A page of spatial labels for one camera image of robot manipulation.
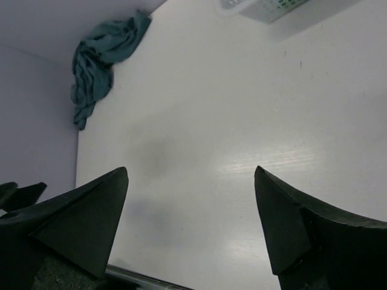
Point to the aluminium rail frame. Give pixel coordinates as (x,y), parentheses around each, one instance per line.
(142,281)

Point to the grey blue crumpled t shirt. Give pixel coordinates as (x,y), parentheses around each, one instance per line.
(108,43)

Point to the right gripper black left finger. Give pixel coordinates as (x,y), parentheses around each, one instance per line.
(77,227)

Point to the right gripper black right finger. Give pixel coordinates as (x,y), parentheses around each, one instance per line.
(298,227)

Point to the white plastic basket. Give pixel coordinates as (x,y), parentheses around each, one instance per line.
(266,11)

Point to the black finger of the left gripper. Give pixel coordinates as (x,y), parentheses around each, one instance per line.
(6,191)
(25,197)

